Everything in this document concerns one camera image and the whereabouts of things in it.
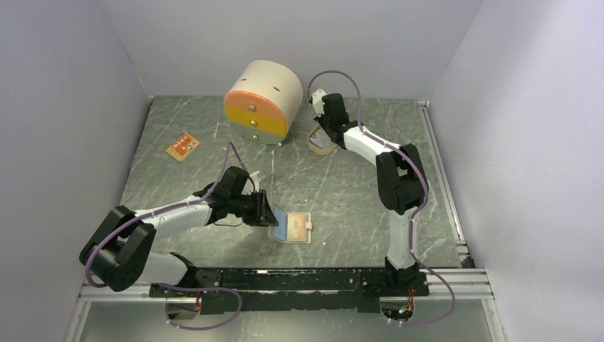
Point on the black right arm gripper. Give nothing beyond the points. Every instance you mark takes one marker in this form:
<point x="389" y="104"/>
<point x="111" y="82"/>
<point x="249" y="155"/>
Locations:
<point x="320" y="120"/>

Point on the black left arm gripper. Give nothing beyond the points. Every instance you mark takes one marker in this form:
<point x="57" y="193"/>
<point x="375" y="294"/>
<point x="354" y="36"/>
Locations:
<point x="262" y="214"/>

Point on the stack of cards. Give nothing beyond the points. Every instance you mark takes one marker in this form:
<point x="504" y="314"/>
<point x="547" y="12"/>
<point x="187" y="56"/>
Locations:
<point x="320" y="140"/>

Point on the beige leather card holder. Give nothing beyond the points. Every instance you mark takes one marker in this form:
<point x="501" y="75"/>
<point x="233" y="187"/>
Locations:
<point x="278" y="232"/>

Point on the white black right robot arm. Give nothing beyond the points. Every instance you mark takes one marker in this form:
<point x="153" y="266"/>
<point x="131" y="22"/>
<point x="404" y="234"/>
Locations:
<point x="401" y="181"/>

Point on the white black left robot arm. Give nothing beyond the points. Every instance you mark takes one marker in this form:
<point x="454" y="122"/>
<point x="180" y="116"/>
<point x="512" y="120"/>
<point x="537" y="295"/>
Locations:
<point x="119" y="252"/>

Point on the beige oval card tray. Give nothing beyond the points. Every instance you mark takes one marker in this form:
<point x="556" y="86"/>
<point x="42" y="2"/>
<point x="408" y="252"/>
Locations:
<point x="316" y="150"/>

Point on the orange patterned card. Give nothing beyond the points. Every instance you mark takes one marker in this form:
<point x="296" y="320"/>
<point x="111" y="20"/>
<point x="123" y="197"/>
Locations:
<point x="182" y="147"/>

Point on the round pastel drawer cabinet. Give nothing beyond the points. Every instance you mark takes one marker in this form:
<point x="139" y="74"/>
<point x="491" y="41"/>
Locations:
<point x="264" y="102"/>

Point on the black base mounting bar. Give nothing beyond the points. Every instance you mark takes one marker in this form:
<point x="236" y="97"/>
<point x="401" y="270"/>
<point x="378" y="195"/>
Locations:
<point x="225" y="290"/>

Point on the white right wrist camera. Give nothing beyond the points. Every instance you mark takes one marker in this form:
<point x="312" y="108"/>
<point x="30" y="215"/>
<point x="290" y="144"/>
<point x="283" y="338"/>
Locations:
<point x="316" y="101"/>

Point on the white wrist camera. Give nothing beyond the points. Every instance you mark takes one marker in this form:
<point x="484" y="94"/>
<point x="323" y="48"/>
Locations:
<point x="316" y="101"/>
<point x="258" y="176"/>

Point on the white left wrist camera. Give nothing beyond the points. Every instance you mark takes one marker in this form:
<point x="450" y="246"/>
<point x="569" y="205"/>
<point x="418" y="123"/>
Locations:
<point x="258" y="176"/>

